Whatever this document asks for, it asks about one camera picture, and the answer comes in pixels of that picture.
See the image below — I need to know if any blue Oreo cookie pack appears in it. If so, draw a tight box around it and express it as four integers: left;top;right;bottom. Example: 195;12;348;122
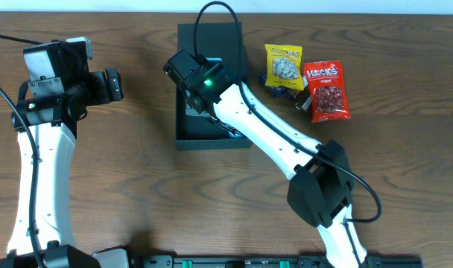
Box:
206;57;245;139

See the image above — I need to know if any black snack packet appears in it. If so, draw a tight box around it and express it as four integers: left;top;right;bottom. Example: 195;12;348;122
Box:
185;104;210;118

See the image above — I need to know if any dark green box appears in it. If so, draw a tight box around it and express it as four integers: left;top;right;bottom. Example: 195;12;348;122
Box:
174;22;251;150

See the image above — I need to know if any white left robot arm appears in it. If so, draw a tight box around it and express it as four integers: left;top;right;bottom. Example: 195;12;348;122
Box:
0;36;131;268

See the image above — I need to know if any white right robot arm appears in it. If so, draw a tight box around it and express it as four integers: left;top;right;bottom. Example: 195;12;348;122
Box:
163;50;367;267

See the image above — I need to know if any yellow snack bag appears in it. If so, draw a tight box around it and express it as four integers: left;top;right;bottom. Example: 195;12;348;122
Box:
264;44;304;91

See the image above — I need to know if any small red green candy bar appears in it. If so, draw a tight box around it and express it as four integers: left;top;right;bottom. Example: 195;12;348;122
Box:
295;87;312;112

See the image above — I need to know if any red Hacks candy bag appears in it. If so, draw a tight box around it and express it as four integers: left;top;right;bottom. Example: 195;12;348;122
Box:
303;60;351;123

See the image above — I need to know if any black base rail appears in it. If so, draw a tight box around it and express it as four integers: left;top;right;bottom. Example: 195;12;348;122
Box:
95;245;424;268

